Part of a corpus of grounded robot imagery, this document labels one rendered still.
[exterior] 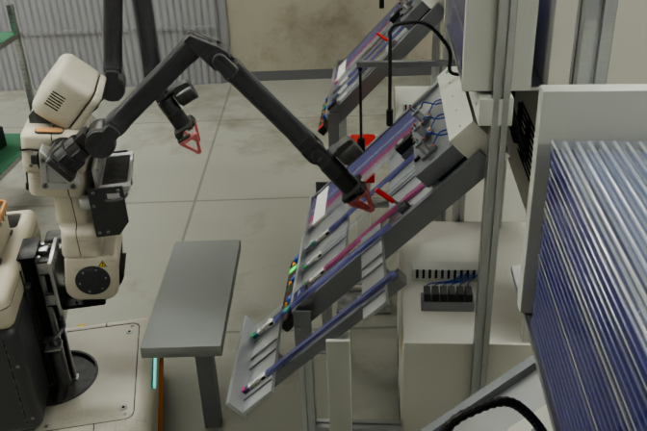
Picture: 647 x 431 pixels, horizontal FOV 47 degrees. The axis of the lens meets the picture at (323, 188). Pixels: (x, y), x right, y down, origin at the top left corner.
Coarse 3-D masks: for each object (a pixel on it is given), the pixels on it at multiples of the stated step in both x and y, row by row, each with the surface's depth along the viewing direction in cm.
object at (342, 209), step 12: (336, 216) 243; (324, 228) 245; (336, 228) 236; (312, 240) 247; (324, 240) 237; (348, 240) 224; (312, 252) 239; (336, 252) 222; (312, 264) 230; (324, 264) 223; (336, 264) 216
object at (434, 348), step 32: (448, 224) 275; (480, 224) 274; (512, 224) 273; (416, 256) 256; (448, 256) 256; (512, 256) 254; (416, 288) 240; (512, 288) 238; (416, 320) 225; (448, 320) 225; (512, 320) 224; (416, 352) 218; (448, 352) 217; (512, 352) 215; (416, 384) 223; (448, 384) 222; (416, 416) 229
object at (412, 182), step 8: (432, 96) 249; (440, 96) 243; (424, 104) 250; (424, 112) 245; (392, 160) 238; (400, 160) 232; (392, 168) 233; (408, 168) 222; (400, 176) 223; (392, 184) 224; (408, 184) 213; (416, 184) 209; (432, 184) 200; (400, 192) 214; (408, 192) 209; (424, 192) 201; (400, 200) 210; (408, 200) 205; (416, 200) 201; (392, 216) 207
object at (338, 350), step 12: (348, 336) 189; (336, 348) 188; (348, 348) 188; (336, 360) 190; (348, 360) 190; (336, 372) 192; (348, 372) 192; (336, 384) 194; (348, 384) 193; (336, 396) 196; (348, 396) 195; (336, 408) 197; (348, 408) 197; (336, 420) 199; (348, 420) 199
